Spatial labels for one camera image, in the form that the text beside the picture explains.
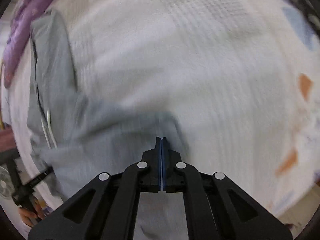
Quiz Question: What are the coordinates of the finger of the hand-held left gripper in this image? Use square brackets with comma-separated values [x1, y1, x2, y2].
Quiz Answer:
[29, 166, 54, 187]

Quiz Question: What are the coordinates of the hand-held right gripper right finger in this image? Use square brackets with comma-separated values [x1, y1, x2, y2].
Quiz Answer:
[162, 137, 293, 240]

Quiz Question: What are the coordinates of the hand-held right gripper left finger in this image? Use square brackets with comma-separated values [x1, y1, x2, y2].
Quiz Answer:
[28, 137, 162, 240]

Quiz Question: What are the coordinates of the grey zip hoodie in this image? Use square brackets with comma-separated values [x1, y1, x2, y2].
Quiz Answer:
[26, 10, 190, 240]

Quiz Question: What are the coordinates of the person's left hand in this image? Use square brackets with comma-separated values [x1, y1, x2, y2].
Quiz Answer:
[20, 198, 50, 227]

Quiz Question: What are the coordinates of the white standing fan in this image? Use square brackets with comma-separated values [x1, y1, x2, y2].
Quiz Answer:
[0, 166, 14, 200]

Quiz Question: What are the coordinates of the maroon covered table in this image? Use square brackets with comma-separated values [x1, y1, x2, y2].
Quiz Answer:
[0, 127, 20, 160]

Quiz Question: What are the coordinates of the white floral bed sheet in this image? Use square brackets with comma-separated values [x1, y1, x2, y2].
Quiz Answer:
[5, 0, 320, 230]

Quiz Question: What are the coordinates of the purple floral quilt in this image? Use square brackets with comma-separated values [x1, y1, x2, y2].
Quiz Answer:
[2, 0, 83, 88]

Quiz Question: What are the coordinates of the checkered grey white blanket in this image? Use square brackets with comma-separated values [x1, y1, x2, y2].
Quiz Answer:
[287, 0, 320, 25]

